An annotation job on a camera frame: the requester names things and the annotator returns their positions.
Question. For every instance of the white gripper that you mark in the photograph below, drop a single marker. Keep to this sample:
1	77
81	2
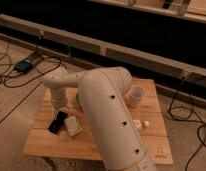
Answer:
57	104

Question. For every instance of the black eraser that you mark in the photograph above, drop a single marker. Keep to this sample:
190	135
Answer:
58	122

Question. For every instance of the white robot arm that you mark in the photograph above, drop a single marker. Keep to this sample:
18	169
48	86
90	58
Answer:
101	95

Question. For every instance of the white sponge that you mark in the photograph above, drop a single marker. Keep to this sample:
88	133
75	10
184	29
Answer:
72	126

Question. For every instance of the wooden table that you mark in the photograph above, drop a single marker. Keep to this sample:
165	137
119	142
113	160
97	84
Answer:
41	142

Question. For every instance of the black power adapter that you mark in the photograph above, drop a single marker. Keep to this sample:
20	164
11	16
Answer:
23	67

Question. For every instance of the white cup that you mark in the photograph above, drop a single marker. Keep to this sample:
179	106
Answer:
135	96

